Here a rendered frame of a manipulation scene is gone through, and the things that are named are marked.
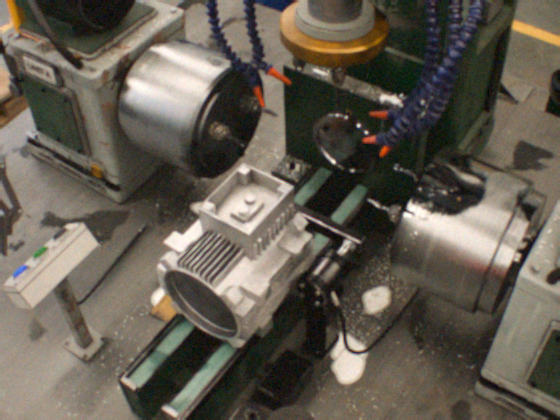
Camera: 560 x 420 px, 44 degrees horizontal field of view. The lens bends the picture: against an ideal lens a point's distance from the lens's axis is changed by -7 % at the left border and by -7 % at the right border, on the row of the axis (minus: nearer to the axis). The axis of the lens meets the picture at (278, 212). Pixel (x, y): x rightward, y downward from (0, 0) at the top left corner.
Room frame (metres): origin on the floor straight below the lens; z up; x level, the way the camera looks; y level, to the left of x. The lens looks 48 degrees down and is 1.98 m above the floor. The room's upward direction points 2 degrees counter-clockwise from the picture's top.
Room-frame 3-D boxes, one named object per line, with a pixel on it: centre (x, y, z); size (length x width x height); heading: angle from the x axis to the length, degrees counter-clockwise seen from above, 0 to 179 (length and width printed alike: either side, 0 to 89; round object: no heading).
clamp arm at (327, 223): (0.87, -0.04, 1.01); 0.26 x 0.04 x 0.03; 54
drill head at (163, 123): (1.18, 0.20, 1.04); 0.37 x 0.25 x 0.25; 54
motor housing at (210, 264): (0.76, 0.07, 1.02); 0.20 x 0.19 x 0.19; 144
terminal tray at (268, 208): (0.80, 0.05, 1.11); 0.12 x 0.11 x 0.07; 144
